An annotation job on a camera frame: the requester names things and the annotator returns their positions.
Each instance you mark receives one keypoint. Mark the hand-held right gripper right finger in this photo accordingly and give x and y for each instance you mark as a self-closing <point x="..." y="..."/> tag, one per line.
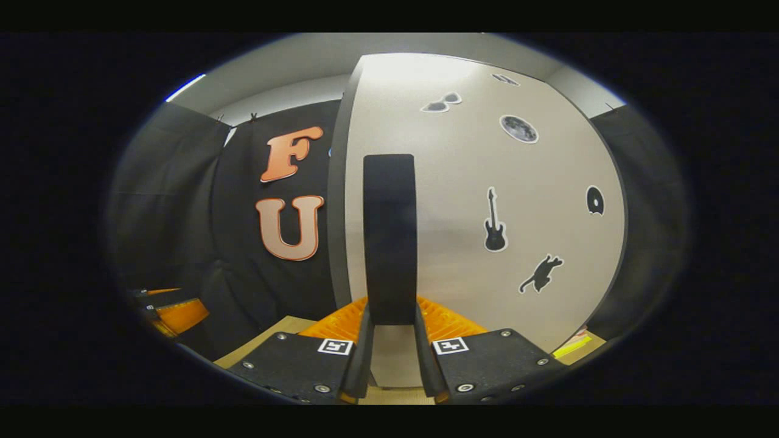
<point x="424" y="365"/>

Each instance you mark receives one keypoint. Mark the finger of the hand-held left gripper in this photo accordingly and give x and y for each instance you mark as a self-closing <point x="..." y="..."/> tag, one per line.
<point x="159" y="293"/>
<point x="182" y="316"/>

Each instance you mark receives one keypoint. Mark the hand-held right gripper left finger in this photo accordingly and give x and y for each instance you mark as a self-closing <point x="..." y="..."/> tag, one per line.
<point x="365" y="365"/>

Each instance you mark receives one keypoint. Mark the grey cabinet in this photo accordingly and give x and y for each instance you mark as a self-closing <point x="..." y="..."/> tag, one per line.
<point x="338" y="213"/>

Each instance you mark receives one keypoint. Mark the white cabinet door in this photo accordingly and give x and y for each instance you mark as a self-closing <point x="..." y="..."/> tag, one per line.
<point x="456" y="152"/>

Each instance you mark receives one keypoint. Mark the black backdrop cloth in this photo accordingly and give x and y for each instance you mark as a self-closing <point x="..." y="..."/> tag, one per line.
<point x="182" y="243"/>

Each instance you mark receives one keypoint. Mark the yellow book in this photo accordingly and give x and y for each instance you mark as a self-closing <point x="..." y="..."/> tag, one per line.
<point x="572" y="347"/>

